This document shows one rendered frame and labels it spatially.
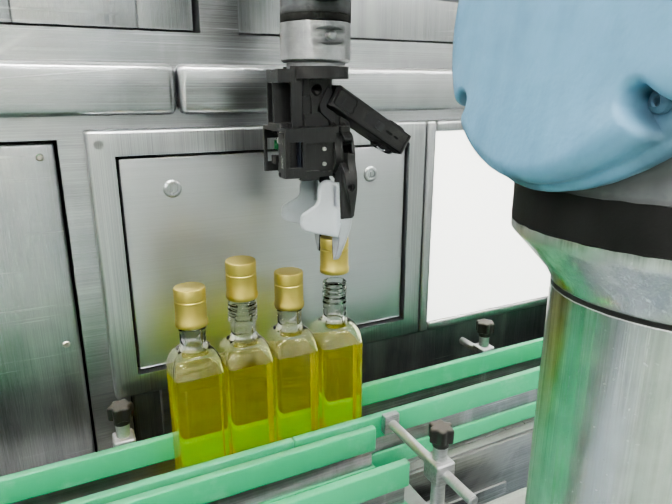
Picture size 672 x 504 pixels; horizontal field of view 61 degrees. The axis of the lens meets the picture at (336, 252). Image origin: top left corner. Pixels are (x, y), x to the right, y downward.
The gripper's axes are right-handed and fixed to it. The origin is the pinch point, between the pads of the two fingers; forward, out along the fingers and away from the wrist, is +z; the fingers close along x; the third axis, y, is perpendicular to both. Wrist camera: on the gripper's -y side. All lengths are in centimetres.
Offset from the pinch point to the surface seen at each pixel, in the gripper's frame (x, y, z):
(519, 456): 5.6, -27.9, 34.7
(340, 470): 6.0, 2.0, 27.0
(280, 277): 1.0, 7.2, 3.0
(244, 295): 2.0, 11.8, 4.0
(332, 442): 6.3, 3.2, 22.5
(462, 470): 5.7, -17.2, 33.5
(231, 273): 1.5, 13.0, 1.5
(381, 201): -12.9, -14.1, -1.6
